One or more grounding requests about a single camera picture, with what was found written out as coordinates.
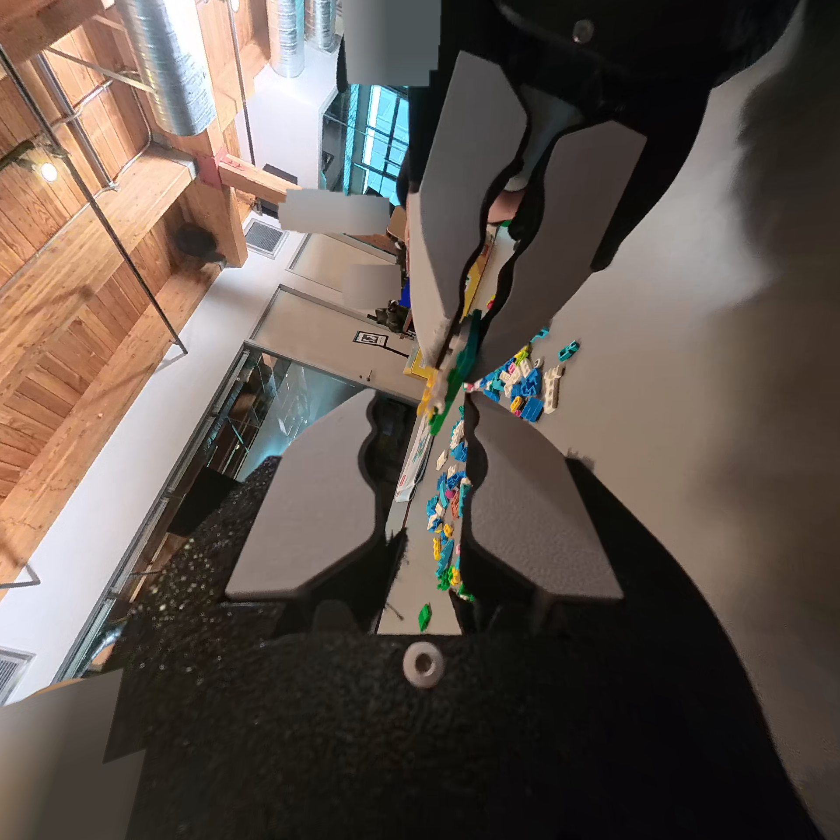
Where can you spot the red metal bracket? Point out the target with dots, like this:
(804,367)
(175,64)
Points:
(213,170)

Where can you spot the white sheet with red mark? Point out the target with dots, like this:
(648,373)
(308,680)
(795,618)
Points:
(417,459)

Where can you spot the wall vent grille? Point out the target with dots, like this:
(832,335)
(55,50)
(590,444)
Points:
(266,235)
(12,674)

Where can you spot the glass partition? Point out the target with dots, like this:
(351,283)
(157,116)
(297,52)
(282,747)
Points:
(262,420)

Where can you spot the wooden ceiling beam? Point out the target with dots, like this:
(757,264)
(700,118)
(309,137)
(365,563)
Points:
(226,223)

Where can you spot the person's right hand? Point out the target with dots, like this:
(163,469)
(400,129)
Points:
(505,205)

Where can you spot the wooden post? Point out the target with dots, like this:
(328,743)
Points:
(256,184)

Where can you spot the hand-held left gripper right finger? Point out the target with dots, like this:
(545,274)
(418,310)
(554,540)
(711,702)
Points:
(531,518)

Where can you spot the grey door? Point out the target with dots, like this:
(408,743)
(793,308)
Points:
(315,334)

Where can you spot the scattered colourful toy bricks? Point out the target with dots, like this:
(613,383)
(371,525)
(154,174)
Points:
(525,394)

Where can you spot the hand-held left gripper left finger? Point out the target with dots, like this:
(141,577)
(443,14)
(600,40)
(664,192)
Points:
(315,499)

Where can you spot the green toy brick baseplate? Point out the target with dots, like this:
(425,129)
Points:
(467,351)

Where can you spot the grey desk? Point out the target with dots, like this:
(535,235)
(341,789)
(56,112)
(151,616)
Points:
(689,367)

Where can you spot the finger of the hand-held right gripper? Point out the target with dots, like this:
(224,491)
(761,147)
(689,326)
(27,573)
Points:
(584,203)
(459,184)

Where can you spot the door sign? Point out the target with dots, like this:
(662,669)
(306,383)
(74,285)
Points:
(371,339)

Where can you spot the ceiling spot lamp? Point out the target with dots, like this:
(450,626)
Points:
(48,170)

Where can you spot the window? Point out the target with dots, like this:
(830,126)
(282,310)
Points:
(387,141)

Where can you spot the large silver ventilation duct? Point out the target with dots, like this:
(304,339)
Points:
(170,65)

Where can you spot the black metal rod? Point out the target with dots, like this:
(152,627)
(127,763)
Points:
(85,197)

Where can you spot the yellow printed box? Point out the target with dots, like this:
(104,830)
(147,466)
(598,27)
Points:
(418,371)

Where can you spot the black dome fixture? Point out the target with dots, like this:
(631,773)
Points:
(193,239)

